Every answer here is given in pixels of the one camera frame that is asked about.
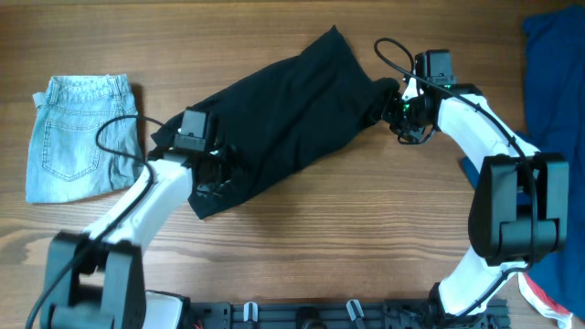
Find black shorts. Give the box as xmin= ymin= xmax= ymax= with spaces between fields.
xmin=188 ymin=28 xmax=399 ymax=218

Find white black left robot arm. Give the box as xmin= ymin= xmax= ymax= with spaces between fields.
xmin=30 ymin=145 xmax=240 ymax=329

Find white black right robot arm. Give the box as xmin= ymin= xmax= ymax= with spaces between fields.
xmin=382 ymin=74 xmax=569 ymax=325

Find light blue denim shorts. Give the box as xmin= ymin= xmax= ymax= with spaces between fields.
xmin=26 ymin=74 xmax=142 ymax=204

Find blue polo shirt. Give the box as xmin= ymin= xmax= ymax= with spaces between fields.
xmin=460 ymin=4 xmax=585 ymax=321

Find white red cloth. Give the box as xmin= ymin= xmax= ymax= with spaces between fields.
xmin=517 ymin=273 xmax=573 ymax=329

